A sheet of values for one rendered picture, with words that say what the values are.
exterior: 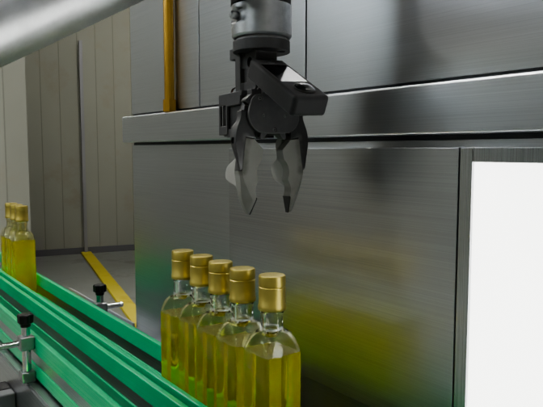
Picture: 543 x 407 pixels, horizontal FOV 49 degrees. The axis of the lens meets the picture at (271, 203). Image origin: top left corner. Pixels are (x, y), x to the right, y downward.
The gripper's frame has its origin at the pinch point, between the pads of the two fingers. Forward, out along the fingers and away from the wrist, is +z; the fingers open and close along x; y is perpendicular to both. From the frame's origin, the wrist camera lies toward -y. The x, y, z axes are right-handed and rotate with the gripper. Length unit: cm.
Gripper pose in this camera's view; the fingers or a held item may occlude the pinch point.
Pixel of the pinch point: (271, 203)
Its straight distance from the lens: 74.5
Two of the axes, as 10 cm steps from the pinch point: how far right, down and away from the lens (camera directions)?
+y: -5.2, -0.5, 8.5
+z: 0.1, 10.0, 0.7
